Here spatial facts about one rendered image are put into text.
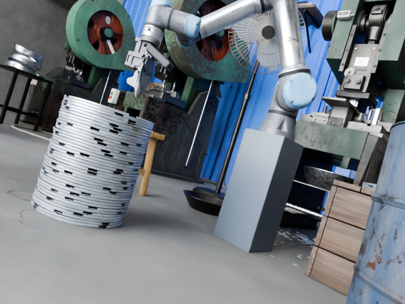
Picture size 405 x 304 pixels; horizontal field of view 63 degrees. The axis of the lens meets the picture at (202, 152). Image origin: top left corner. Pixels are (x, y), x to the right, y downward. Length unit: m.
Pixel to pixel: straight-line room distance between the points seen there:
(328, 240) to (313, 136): 0.81
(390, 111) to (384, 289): 1.66
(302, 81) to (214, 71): 1.86
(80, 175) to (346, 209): 0.86
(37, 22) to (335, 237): 7.25
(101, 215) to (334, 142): 1.27
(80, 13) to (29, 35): 3.64
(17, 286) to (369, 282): 0.63
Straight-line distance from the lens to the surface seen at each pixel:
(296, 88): 1.21
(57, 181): 1.03
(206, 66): 2.94
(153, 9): 1.30
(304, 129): 1.95
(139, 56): 1.25
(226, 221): 1.34
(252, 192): 1.29
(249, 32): 2.70
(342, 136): 1.87
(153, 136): 1.70
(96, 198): 1.01
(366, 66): 2.14
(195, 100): 3.21
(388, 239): 0.72
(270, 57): 2.69
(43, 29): 7.86
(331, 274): 1.25
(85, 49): 4.22
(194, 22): 1.27
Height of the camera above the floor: 0.30
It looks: level
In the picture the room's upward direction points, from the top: 17 degrees clockwise
